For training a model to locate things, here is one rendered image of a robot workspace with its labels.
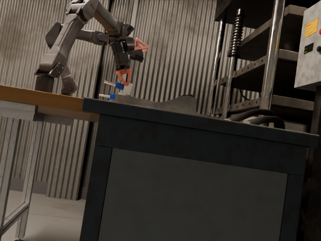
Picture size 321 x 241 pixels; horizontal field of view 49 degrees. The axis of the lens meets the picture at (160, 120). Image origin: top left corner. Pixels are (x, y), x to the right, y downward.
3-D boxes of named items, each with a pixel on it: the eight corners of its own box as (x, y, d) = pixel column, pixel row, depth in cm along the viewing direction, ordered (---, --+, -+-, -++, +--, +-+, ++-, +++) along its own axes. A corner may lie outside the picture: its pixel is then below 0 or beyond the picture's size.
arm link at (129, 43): (122, 52, 175) (121, 27, 172) (136, 52, 170) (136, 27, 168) (107, 53, 165) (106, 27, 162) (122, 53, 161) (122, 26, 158)
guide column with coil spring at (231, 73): (213, 184, 253) (238, 8, 260) (210, 183, 259) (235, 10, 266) (220, 185, 254) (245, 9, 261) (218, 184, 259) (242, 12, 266)
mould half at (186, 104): (112, 113, 161) (117, 83, 161) (113, 115, 186) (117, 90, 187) (218, 129, 166) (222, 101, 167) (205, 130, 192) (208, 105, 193)
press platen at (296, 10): (288, 13, 191) (289, 4, 191) (226, 56, 300) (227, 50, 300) (406, 36, 199) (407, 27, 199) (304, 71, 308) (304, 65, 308)
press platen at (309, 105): (270, 103, 188) (272, 94, 188) (214, 114, 297) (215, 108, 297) (397, 125, 196) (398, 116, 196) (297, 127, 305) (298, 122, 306)
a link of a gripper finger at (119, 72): (133, 84, 168) (129, 65, 167) (134, 83, 160) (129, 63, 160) (120, 87, 167) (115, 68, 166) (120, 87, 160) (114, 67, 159)
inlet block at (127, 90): (101, 86, 161) (105, 75, 161) (102, 87, 166) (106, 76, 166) (129, 95, 163) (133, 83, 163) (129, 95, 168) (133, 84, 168)
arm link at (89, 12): (114, 27, 167) (72, -13, 141) (130, 27, 163) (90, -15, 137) (107, 51, 164) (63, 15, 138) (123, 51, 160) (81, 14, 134)
